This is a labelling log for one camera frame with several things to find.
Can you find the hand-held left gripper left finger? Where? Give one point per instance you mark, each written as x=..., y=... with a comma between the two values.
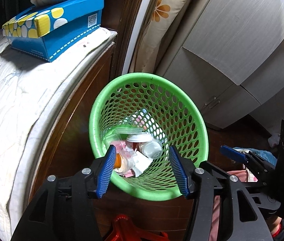
x=106, y=173

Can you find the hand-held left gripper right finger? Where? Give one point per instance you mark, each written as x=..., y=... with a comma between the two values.
x=179, y=173

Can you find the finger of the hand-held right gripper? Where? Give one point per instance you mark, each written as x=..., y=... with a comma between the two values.
x=264, y=195
x=232, y=153

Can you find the clear container with orange sauce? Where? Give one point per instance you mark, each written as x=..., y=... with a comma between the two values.
x=125, y=162

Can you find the white styrofoam block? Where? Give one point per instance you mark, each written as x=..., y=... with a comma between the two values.
x=142, y=165

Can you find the white round plastic bowl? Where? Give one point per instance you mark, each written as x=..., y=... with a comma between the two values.
x=139, y=138

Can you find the green plastic mesh basket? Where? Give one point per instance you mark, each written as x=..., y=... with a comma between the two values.
x=157, y=100

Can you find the person's right forearm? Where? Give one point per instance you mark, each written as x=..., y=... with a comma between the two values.
x=279, y=231

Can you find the blue plastic bag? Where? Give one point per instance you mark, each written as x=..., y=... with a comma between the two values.
x=264, y=155

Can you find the white plastic bag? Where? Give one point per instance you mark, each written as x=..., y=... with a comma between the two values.
x=274, y=140

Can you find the pink clothing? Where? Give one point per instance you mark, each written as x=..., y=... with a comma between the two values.
x=217, y=221

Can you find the red plastic stool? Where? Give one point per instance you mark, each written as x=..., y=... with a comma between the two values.
x=131, y=231

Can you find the grey cabinet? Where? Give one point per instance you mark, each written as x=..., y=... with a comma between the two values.
x=232, y=40

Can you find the white quilted blanket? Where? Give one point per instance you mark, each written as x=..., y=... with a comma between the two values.
x=9, y=110

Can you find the beige floral cushion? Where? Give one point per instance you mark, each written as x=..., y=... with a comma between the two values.
x=162, y=25

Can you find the brown wooden wardrobe panel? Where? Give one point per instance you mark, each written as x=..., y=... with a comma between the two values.
x=129, y=25

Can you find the blue dotted tissue box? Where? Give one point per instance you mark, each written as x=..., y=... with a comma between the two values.
x=56, y=27

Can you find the wooden bed frame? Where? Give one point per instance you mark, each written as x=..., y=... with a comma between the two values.
x=74, y=120

